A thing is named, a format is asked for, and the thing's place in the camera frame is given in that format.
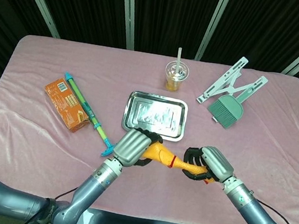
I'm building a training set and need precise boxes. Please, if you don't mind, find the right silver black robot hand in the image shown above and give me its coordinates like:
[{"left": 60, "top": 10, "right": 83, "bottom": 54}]
[{"left": 180, "top": 142, "right": 238, "bottom": 187}]

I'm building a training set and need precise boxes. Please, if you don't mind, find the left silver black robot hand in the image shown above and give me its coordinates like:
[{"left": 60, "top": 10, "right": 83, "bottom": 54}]
[{"left": 110, "top": 125, "right": 165, "bottom": 173}]

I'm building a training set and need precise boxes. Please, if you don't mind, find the yellow rubber chicken toy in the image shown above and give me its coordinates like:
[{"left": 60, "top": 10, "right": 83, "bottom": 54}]
[{"left": 140, "top": 140, "right": 221, "bottom": 186}]

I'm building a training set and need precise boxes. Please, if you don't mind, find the rectangular stainless steel tray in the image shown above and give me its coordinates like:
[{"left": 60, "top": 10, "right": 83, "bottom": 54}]
[{"left": 120, "top": 88, "right": 190, "bottom": 144}]

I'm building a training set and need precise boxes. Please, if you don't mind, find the teal hand brush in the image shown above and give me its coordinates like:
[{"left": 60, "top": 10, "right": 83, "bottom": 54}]
[{"left": 205, "top": 83, "right": 248, "bottom": 131}]

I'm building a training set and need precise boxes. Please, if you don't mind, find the blue green water pump toy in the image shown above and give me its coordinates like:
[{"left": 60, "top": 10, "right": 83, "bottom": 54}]
[{"left": 54, "top": 71, "right": 124, "bottom": 159}]

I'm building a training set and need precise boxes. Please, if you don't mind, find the clear plastic drink cup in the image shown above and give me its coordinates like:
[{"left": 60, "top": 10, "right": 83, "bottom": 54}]
[{"left": 162, "top": 59, "right": 191, "bottom": 94}]

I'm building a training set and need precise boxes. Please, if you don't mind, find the white folding laptop stand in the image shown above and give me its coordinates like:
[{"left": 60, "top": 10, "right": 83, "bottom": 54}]
[{"left": 193, "top": 51, "right": 272, "bottom": 130}]

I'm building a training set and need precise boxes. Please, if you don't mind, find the orange cardboard snack box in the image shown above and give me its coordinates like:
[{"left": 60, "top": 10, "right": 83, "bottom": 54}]
[{"left": 38, "top": 75, "right": 96, "bottom": 136}]

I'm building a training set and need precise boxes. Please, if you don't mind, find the pink velvet table cloth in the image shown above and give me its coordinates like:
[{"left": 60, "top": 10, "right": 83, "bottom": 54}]
[{"left": 0, "top": 30, "right": 299, "bottom": 224}]

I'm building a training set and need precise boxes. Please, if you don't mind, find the white drinking straw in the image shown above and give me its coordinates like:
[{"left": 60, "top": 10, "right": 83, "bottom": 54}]
[{"left": 174, "top": 47, "right": 183, "bottom": 77}]

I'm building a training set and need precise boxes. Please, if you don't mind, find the black pleated curtain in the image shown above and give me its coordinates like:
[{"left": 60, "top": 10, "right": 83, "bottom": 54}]
[{"left": 0, "top": 0, "right": 299, "bottom": 145}]

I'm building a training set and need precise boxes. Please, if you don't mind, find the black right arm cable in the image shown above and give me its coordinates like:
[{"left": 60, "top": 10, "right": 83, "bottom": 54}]
[{"left": 250, "top": 199, "right": 299, "bottom": 224}]

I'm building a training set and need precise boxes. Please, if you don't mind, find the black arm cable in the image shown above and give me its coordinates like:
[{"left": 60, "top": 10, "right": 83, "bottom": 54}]
[
  {"left": 250, "top": 199, "right": 299, "bottom": 224},
  {"left": 50, "top": 183, "right": 78, "bottom": 205}
]

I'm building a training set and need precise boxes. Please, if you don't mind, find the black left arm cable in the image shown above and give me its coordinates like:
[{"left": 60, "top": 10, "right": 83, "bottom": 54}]
[{"left": 50, "top": 183, "right": 78, "bottom": 205}]

